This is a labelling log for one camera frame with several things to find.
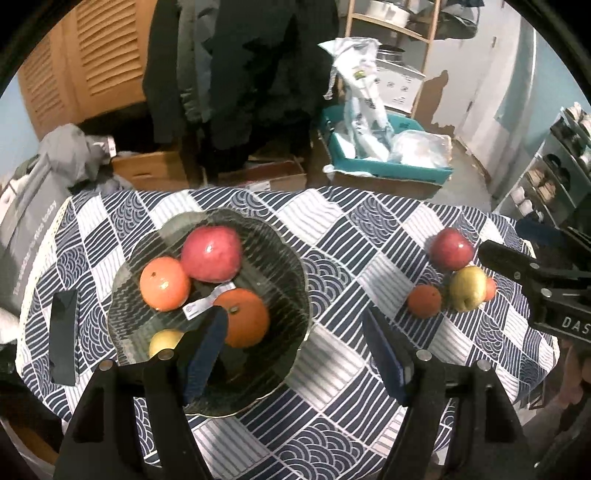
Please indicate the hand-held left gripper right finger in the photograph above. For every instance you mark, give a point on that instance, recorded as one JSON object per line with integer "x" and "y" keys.
{"x": 385, "y": 355}

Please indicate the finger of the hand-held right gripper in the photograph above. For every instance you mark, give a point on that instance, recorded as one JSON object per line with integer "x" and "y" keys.
{"x": 508, "y": 263}
{"x": 575, "y": 234}

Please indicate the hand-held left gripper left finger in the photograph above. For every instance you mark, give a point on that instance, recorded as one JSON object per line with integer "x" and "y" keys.
{"x": 205, "y": 355}

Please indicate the small tangerine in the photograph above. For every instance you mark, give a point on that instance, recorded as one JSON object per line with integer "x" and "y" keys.
{"x": 424, "y": 301}
{"x": 490, "y": 289}

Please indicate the yellow pear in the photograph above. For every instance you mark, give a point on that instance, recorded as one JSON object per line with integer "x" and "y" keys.
{"x": 164, "y": 341}

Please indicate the yellow-green apple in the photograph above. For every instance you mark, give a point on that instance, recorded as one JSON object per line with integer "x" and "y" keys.
{"x": 468, "y": 288}

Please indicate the large orange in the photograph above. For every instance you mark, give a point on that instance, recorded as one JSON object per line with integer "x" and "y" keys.
{"x": 244, "y": 318}
{"x": 164, "y": 284}

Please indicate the red apple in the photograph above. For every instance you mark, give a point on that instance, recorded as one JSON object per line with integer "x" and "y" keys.
{"x": 452, "y": 249}
{"x": 211, "y": 254}

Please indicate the dark glass bowl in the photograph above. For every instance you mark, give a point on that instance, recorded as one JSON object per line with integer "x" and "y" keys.
{"x": 277, "y": 286}

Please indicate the person's right hand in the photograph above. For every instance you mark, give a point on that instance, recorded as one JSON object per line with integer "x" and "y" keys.
{"x": 572, "y": 378}

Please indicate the shoe rack with shoes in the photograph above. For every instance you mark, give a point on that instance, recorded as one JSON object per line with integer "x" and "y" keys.
{"x": 554, "y": 177}

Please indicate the pale shoe rack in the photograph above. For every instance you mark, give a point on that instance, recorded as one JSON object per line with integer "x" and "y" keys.
{"x": 542, "y": 152}

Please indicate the blue white patterned tablecloth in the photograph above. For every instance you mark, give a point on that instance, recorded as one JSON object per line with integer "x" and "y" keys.
{"x": 351, "y": 240}

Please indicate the clear plastic bag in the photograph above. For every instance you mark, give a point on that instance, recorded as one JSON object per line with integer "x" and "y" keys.
{"x": 422, "y": 147}

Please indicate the black phone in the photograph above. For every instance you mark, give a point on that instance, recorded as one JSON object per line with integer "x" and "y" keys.
{"x": 62, "y": 337}

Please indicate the teal plastic crate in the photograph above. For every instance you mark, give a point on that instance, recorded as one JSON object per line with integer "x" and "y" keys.
{"x": 392, "y": 170}

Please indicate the flat cardboard box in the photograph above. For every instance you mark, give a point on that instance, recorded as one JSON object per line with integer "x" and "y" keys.
{"x": 263, "y": 175}

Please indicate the cardboard boxes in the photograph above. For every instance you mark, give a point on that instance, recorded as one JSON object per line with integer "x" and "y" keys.
{"x": 147, "y": 168}

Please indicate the white door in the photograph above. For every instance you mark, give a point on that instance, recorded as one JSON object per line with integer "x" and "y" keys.
{"x": 461, "y": 69}

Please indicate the white patterned cabinet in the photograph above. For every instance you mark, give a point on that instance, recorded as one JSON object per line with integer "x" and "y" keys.
{"x": 397, "y": 85}

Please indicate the grey fabric bag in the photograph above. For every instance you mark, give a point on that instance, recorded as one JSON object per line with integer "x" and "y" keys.
{"x": 27, "y": 240}

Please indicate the white rice bag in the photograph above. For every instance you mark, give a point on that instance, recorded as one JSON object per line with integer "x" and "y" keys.
{"x": 364, "y": 106}

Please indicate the wooden shelf rack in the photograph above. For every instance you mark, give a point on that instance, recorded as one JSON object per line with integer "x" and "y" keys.
{"x": 429, "y": 55}

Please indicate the steel steamer pot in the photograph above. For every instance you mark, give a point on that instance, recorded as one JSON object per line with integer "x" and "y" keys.
{"x": 390, "y": 53}

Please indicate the grey clothing pile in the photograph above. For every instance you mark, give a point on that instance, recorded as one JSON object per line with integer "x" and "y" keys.
{"x": 69, "y": 152}

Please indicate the grey hanging bag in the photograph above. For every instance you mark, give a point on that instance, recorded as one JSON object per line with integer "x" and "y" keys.
{"x": 457, "y": 18}

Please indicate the black hanging coat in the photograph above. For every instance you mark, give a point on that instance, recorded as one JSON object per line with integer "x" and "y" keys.
{"x": 258, "y": 69}

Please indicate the wooden louvered wardrobe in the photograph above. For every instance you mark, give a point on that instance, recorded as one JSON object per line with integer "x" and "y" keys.
{"x": 92, "y": 60}

